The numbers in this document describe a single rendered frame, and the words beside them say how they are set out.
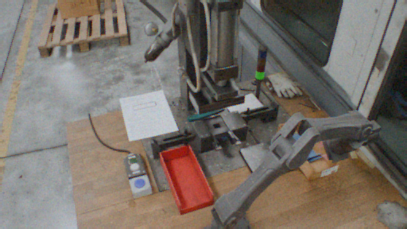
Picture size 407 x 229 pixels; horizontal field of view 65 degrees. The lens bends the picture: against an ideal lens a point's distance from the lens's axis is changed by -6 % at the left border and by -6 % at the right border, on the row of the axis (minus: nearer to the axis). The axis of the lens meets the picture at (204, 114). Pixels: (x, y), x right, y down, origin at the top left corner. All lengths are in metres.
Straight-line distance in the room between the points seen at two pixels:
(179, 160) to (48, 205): 1.37
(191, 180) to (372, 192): 0.66
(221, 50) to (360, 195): 0.72
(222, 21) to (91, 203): 0.76
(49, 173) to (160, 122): 1.37
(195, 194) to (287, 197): 0.32
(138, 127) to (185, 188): 0.39
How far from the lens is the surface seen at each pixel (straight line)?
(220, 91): 1.18
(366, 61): 1.49
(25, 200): 2.59
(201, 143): 1.30
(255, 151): 1.34
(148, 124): 1.48
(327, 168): 1.37
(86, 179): 1.33
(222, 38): 1.08
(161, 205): 1.20
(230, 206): 1.00
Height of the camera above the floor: 1.89
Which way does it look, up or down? 41 degrees down
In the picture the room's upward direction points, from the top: straight up
